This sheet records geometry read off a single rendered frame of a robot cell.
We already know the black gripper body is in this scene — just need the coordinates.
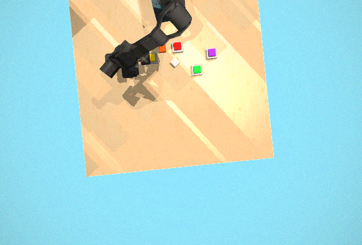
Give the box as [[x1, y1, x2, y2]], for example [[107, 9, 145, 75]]
[[105, 52, 150, 65]]

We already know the red button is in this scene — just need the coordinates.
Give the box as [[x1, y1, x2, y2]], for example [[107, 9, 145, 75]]
[[172, 41, 183, 54]]

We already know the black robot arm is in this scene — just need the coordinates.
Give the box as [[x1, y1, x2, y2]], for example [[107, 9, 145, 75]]
[[100, 0, 192, 78]]

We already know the small white block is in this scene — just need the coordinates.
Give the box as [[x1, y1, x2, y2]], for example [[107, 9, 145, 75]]
[[170, 58, 180, 67]]

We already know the green button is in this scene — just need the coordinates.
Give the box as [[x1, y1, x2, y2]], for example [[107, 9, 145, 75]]
[[191, 64, 203, 76]]

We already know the yellow button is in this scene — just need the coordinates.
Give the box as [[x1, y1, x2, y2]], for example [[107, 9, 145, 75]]
[[149, 52, 158, 64]]

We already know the purple button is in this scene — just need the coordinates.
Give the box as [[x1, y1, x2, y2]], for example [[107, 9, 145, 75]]
[[206, 47, 217, 60]]

